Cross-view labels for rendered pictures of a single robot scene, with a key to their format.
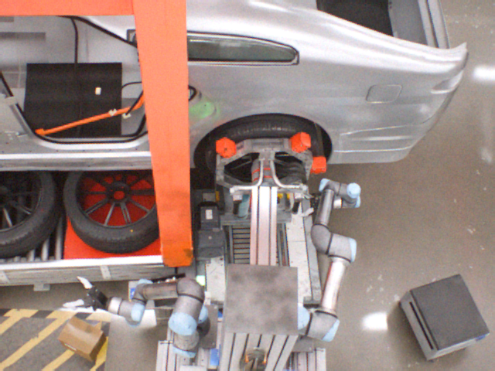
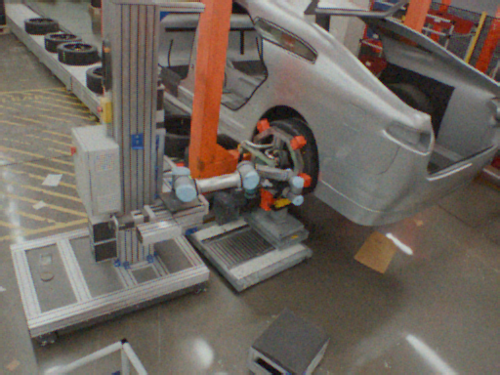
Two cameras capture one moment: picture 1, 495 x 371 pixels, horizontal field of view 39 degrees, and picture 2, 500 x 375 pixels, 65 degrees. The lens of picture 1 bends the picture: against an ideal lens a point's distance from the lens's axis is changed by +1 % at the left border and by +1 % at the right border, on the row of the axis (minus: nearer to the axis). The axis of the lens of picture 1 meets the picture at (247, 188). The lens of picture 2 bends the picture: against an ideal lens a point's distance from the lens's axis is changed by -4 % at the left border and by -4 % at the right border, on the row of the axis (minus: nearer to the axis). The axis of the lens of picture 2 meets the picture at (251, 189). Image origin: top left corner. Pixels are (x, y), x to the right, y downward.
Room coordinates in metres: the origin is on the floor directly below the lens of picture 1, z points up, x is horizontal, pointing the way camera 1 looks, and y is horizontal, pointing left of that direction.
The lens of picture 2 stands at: (0.22, -2.51, 2.39)
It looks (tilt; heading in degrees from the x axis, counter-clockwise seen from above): 31 degrees down; 57
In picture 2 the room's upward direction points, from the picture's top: 10 degrees clockwise
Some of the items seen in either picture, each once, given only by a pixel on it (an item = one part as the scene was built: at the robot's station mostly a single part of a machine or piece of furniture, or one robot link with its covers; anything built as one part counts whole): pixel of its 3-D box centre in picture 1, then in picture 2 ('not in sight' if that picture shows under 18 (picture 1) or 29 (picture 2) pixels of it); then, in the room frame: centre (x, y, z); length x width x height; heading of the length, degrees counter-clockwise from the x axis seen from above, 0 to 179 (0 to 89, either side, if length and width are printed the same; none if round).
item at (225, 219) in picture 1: (252, 197); (275, 226); (2.14, -0.04, 0.13); 0.50 x 0.36 x 0.10; 101
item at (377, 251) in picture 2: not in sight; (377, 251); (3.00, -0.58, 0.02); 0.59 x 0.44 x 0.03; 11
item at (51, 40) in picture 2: not in sight; (63, 42); (0.93, 5.62, 0.39); 0.66 x 0.66 x 0.24
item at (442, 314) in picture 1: (442, 318); (287, 355); (1.47, -1.32, 0.17); 0.43 x 0.36 x 0.34; 26
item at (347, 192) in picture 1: (349, 192); (296, 184); (1.84, -0.56, 0.95); 0.11 x 0.08 x 0.11; 81
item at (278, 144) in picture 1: (263, 168); (275, 162); (1.98, -0.07, 0.85); 0.54 x 0.07 x 0.54; 101
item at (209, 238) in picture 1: (209, 227); (234, 205); (1.82, 0.21, 0.26); 0.42 x 0.18 x 0.35; 11
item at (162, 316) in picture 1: (162, 306); not in sight; (1.28, 0.41, 0.21); 0.10 x 0.10 x 0.42; 11
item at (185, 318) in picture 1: (186, 328); not in sight; (0.89, 0.19, 1.19); 0.15 x 0.12 x 0.55; 171
